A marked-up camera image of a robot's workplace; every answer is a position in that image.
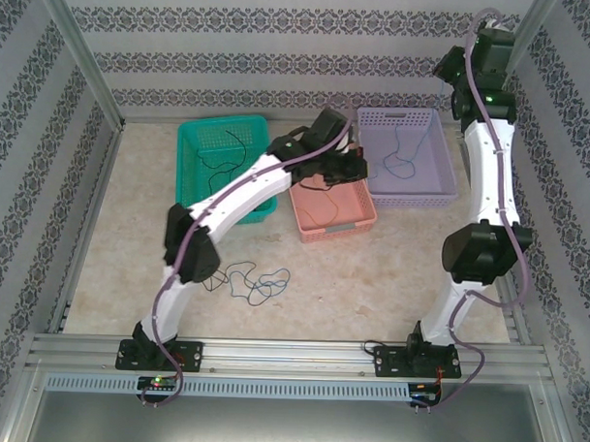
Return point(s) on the pink plastic basket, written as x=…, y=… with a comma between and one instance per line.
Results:
x=349, y=203

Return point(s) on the teal plastic basket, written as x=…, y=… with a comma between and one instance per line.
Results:
x=190, y=178

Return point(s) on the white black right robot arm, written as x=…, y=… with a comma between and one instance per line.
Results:
x=486, y=164

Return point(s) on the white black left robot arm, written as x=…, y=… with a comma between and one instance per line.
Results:
x=247, y=190

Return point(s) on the purple plastic basket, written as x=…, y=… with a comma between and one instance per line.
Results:
x=432, y=177

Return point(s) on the small circuit board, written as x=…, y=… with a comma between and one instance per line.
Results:
x=158, y=382
x=425, y=391

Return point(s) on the aluminium back rail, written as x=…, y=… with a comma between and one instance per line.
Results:
x=289, y=123

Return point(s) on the aluminium frame post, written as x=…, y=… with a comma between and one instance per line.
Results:
x=83, y=53
x=529, y=25

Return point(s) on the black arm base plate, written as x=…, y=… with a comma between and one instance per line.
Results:
x=389, y=362
x=188, y=355

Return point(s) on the aluminium mounting rail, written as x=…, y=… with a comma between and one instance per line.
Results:
x=285, y=359

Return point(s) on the aluminium side rail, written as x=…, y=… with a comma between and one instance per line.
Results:
x=89, y=223
x=516, y=330

